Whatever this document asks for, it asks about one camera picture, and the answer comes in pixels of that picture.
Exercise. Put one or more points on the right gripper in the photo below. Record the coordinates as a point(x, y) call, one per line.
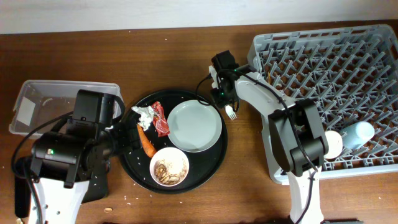
point(219, 100)

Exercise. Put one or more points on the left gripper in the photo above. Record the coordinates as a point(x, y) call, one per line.
point(128, 135)

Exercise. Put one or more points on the white plastic fork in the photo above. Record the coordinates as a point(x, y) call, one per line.
point(230, 112)

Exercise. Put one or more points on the orange carrot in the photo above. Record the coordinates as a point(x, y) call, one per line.
point(148, 148)

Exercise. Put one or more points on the white tissue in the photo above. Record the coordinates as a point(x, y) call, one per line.
point(146, 116)

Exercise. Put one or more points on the red snack wrapper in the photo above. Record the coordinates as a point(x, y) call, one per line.
point(159, 120)

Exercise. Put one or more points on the grey round plate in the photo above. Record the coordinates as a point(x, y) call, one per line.
point(193, 126)

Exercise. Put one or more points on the white bowl with food scraps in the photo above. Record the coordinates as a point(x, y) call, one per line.
point(169, 167)

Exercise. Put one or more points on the cream plastic cup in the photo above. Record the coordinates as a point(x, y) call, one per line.
point(335, 144)

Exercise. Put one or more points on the light blue plastic cup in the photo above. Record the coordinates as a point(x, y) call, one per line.
point(357, 134)

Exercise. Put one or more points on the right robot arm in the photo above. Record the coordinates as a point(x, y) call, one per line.
point(296, 135)

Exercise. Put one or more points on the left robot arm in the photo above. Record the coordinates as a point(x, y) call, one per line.
point(68, 165)

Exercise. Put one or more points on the grey plastic dishwasher rack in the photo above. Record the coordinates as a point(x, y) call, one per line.
point(351, 74)

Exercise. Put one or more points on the round black serving tray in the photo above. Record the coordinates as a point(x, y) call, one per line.
point(202, 165)

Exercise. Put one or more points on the black rectangular tray bin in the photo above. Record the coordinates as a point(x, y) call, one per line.
point(97, 189)

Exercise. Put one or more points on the clear plastic bin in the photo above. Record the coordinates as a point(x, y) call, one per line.
point(42, 100)

